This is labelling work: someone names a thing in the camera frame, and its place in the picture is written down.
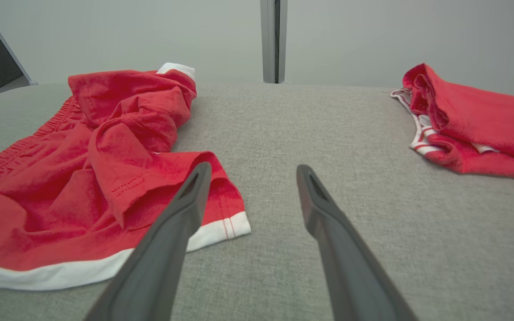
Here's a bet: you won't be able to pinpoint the grey metal partition post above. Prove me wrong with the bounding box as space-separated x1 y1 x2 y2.
260 0 288 84

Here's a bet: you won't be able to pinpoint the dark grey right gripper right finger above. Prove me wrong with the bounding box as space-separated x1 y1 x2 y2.
296 165 418 321

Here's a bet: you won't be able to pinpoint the red shorts with white trim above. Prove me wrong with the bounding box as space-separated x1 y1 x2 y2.
0 62 252 291

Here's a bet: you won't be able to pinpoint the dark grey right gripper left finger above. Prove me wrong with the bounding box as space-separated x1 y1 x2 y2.
85 162 212 321

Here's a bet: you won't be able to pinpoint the grey slanted frame bar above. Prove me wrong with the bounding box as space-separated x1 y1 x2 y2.
0 0 38 86

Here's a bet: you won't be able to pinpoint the red basketball jersey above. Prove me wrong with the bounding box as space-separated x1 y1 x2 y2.
390 63 514 182

